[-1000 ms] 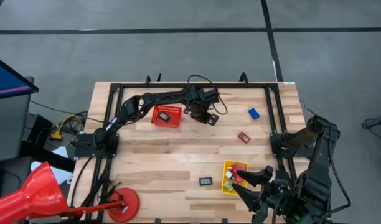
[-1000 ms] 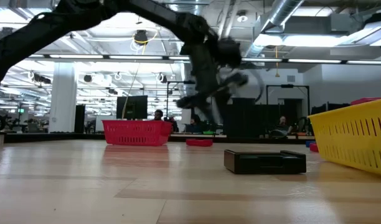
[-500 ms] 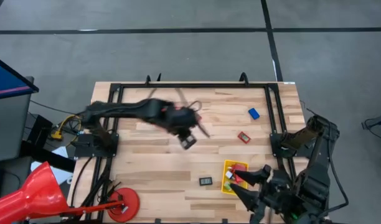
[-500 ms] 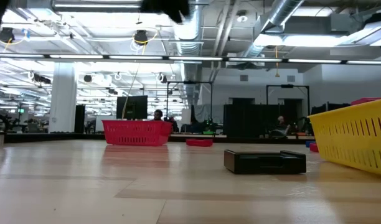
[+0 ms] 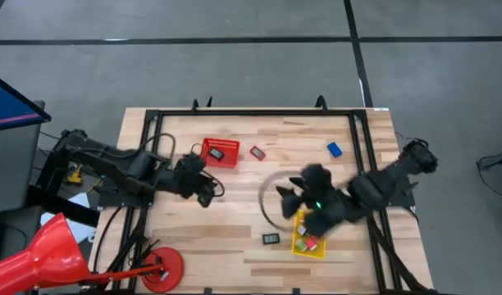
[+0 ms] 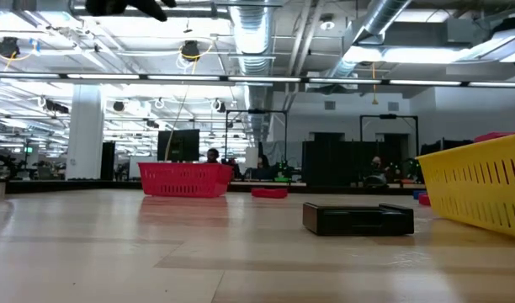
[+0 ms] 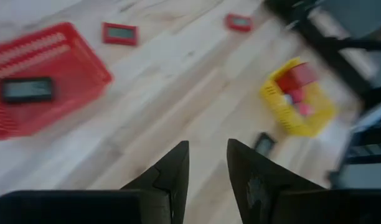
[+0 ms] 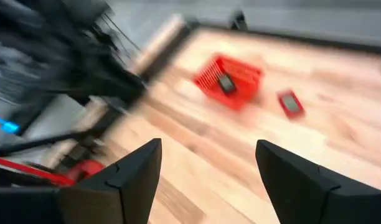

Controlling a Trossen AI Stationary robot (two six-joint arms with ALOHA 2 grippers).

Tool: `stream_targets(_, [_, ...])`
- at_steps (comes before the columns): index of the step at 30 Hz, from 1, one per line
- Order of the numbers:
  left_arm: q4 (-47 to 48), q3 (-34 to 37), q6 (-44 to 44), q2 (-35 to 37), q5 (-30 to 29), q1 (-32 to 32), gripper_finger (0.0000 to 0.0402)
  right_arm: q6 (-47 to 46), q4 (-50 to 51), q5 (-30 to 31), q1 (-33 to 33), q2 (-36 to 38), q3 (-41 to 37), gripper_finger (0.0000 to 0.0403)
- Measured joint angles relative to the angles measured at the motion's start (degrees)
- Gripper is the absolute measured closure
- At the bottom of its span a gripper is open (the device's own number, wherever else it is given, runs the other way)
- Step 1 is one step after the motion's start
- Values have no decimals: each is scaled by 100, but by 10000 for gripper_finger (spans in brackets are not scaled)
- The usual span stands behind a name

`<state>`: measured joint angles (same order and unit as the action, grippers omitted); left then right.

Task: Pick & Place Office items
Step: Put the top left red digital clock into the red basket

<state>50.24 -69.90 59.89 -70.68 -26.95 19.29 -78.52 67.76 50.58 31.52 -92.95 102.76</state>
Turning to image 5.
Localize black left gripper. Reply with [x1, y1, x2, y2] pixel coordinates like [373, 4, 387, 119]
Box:
[172, 152, 218, 209]

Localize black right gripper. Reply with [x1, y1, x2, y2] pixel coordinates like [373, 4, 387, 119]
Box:
[274, 163, 347, 238]

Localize blue rectangular block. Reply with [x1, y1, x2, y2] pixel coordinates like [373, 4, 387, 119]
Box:
[326, 141, 344, 159]

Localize red slotted plastic basket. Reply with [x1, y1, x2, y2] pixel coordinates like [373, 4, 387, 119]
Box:
[199, 137, 241, 169]

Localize yellow slotted plastic basket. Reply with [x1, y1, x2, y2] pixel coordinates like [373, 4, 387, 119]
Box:
[290, 208, 328, 260]

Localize yellow tool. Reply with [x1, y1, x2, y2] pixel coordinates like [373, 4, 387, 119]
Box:
[66, 166, 84, 185]

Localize red desk lamp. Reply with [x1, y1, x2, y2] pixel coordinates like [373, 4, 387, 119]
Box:
[0, 211, 185, 295]

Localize grey cabinet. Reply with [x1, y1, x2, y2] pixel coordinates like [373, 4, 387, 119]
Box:
[0, 100, 46, 215]

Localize blue screen monitor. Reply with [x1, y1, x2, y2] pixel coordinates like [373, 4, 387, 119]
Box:
[0, 69, 52, 133]

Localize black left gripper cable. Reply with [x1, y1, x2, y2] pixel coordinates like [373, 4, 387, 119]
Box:
[201, 170, 226, 198]

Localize grey ring hoop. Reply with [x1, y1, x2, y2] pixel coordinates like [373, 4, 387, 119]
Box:
[257, 170, 308, 233]

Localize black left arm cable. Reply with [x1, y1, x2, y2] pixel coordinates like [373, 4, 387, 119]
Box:
[139, 133, 177, 161]

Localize black metal table frame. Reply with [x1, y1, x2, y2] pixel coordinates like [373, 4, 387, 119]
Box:
[95, 107, 439, 295]

